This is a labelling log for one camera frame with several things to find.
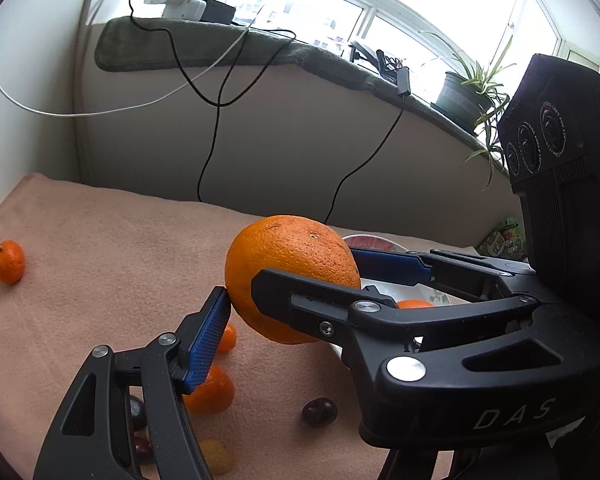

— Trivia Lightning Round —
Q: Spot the white window frame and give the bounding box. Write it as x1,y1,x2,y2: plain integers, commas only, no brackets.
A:
190,0,600,71

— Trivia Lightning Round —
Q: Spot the dark purple plum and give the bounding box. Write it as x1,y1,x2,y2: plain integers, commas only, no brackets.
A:
301,397,339,428

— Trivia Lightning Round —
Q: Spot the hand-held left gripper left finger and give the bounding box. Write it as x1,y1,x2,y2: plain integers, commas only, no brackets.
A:
32,286,232,480

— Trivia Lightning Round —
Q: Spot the grey plant pot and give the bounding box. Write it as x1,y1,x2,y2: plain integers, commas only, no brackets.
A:
436,71,496,126

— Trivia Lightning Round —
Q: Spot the large speckled orange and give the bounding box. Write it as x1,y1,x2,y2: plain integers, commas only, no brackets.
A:
224,215,362,345

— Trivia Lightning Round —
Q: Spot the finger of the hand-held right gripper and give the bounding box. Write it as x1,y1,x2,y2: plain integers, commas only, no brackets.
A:
251,269,426,391
350,247,541,312

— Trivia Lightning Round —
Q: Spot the black cable bundle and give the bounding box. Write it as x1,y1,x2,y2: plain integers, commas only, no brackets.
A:
375,49,406,80

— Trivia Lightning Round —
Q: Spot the white flat device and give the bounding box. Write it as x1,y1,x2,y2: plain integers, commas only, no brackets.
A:
350,39,381,63

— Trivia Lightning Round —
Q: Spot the spider plant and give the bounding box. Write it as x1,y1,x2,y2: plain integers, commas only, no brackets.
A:
420,30,518,191

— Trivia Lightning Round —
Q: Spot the dark red round fruit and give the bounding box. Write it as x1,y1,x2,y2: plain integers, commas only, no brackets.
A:
129,394,148,432
131,436,155,461

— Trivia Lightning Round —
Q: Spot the tan longan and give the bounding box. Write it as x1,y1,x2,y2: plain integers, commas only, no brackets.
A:
197,439,234,477

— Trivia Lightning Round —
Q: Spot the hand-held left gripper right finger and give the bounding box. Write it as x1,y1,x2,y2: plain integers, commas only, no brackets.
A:
379,447,481,480

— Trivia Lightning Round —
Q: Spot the small mandarin with stem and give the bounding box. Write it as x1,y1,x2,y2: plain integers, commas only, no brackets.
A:
0,240,26,286

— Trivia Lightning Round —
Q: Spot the black power adapter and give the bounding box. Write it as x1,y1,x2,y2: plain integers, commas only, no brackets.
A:
200,0,237,25

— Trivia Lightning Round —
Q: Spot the medium mandarin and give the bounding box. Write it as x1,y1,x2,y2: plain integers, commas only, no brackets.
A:
182,364,236,416

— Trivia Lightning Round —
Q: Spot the black cable with dongle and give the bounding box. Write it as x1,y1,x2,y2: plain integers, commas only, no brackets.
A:
324,92,406,225

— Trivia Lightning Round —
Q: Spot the green snack packet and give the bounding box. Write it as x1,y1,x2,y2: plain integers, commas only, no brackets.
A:
477,217,528,261

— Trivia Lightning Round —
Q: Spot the white cable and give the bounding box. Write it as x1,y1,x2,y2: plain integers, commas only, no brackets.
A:
0,0,253,118

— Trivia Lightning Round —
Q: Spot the floral white bowl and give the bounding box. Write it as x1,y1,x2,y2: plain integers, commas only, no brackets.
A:
330,233,468,361

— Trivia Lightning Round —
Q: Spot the long black cable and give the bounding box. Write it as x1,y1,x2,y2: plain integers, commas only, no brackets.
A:
129,0,297,203

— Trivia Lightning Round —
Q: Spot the pink blanket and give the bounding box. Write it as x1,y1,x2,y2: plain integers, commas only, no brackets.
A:
0,172,531,480

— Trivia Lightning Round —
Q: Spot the tiny orange kumquat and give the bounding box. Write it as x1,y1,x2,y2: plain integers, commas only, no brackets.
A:
215,322,238,353

